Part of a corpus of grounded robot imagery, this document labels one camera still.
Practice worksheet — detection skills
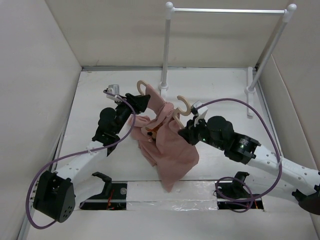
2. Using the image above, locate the pink t shirt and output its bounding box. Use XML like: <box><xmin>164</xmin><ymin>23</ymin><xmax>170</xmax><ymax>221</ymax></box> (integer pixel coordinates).
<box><xmin>128</xmin><ymin>84</ymin><xmax>200</xmax><ymax>192</ymax></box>

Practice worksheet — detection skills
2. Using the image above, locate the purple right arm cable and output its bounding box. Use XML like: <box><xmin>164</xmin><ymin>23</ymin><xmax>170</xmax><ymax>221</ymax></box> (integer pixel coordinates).
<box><xmin>197</xmin><ymin>98</ymin><xmax>283</xmax><ymax>212</ymax></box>

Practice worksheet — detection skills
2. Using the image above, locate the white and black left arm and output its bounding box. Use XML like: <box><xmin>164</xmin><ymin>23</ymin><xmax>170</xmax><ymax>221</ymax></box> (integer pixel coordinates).
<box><xmin>32</xmin><ymin>93</ymin><xmax>151</xmax><ymax>223</ymax></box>

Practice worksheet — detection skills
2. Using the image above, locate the white clothes rack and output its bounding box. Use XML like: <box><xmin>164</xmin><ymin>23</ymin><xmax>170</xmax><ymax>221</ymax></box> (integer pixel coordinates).
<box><xmin>158</xmin><ymin>1</ymin><xmax>297</xmax><ymax>117</ymax></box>

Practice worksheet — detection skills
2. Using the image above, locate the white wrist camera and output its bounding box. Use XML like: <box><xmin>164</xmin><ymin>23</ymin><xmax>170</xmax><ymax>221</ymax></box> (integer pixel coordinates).
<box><xmin>191</xmin><ymin>100</ymin><xmax>208</xmax><ymax>127</ymax></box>
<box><xmin>103</xmin><ymin>84</ymin><xmax>121</xmax><ymax>102</ymax></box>

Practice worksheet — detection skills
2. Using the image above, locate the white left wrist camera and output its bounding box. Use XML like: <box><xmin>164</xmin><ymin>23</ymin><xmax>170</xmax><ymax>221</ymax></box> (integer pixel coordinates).
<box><xmin>103</xmin><ymin>84</ymin><xmax>121</xmax><ymax>102</ymax></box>

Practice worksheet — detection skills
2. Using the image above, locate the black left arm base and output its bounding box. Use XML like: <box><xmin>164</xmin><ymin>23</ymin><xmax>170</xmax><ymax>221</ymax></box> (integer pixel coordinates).
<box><xmin>79</xmin><ymin>172</ymin><xmax>128</xmax><ymax>211</ymax></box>

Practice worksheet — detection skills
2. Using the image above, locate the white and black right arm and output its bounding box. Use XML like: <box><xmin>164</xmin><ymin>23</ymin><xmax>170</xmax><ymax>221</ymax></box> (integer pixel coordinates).
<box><xmin>178</xmin><ymin>116</ymin><xmax>320</xmax><ymax>215</ymax></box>

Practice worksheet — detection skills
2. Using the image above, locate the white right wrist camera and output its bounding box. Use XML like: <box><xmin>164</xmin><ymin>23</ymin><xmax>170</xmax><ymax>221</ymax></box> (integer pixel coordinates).
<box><xmin>191</xmin><ymin>100</ymin><xmax>208</xmax><ymax>127</ymax></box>

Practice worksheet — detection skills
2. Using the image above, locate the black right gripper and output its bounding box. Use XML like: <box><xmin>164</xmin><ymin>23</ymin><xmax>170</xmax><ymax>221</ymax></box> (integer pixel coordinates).
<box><xmin>177</xmin><ymin>115</ymin><xmax>226</xmax><ymax>151</ymax></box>

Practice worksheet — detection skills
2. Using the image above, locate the beige wooden hanger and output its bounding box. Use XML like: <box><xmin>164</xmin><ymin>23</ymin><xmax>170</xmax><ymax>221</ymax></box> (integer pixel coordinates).
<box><xmin>136</xmin><ymin>80</ymin><xmax>191</xmax><ymax>129</ymax></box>

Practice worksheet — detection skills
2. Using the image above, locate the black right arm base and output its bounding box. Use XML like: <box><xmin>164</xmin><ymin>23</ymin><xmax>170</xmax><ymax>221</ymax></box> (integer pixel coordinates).
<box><xmin>213</xmin><ymin>171</ymin><xmax>264</xmax><ymax>213</ymax></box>

